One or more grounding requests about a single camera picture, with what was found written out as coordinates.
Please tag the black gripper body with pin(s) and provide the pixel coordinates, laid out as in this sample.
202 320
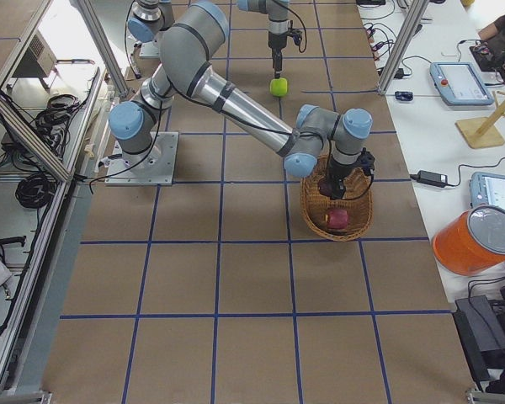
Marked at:
275 43
337 172

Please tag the aluminium frame rail left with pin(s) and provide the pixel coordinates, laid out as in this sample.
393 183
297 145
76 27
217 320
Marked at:
19 130

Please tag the green apple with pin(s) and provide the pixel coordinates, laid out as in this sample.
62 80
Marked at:
278 87

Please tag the black box on floor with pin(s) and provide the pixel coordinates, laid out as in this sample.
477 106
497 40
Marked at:
481 336

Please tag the blue teach pendant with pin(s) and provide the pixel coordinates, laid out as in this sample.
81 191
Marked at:
459 84

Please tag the red apple with yellow spot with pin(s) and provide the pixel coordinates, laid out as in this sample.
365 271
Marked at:
337 219

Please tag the black laptop power brick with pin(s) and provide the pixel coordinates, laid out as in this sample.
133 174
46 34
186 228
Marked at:
430 178

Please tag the orange bucket with grey lid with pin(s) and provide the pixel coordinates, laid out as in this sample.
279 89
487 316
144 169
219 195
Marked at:
472 243

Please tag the small blue device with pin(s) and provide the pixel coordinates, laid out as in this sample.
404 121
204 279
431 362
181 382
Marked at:
403 96

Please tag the woven wicker basket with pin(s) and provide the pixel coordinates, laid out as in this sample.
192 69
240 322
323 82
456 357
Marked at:
357 201

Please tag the aluminium frame post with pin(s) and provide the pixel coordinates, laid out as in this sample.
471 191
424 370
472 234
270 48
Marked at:
414 11

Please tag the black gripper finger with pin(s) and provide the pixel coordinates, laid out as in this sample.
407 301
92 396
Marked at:
328 186
274 55
279 63
338 189

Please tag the wooden stand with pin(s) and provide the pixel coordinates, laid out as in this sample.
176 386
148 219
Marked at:
481 132

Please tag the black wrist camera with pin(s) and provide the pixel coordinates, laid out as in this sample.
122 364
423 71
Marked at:
367 162

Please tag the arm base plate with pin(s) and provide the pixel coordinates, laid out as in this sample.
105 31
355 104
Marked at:
155 167

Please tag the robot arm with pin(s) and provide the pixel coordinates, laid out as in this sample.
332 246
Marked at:
147 18
185 51

